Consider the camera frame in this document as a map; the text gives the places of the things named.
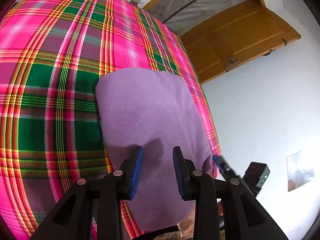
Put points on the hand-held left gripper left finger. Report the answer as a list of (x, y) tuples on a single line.
[(137, 175)]

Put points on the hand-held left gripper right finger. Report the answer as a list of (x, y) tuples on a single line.
[(178, 177)]

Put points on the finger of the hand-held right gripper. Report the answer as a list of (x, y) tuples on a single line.
[(221, 163)]

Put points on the purple fleece pants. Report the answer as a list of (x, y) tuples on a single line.
[(150, 110)]

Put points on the pink green plaid blanket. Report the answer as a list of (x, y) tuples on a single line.
[(50, 92)]

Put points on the wooden door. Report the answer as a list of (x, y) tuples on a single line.
[(240, 37)]

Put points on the translucent door curtain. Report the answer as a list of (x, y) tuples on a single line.
[(200, 7)]

